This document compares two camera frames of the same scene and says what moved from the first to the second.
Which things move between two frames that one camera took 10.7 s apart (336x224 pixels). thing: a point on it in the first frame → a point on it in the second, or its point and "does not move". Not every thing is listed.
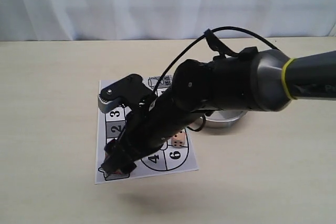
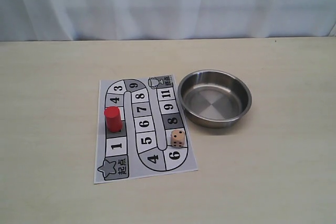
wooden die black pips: [178, 140] does not move
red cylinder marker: [118, 172] → [114, 118]
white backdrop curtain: [69, 6] does not move
